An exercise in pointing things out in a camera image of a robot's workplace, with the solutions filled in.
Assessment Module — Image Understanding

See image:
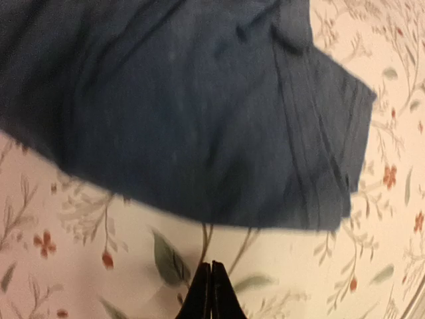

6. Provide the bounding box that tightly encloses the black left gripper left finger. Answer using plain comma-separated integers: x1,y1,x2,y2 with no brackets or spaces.
175,263,211,319

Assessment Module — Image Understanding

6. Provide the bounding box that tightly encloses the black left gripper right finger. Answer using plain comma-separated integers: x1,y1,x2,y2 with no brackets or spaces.
211,261,246,319

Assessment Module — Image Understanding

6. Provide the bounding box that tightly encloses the teal blue garment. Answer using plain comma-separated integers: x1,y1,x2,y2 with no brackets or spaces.
1,1,376,231

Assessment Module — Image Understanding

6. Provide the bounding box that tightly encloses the floral patterned table cloth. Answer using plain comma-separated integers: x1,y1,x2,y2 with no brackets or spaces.
1,1,424,318

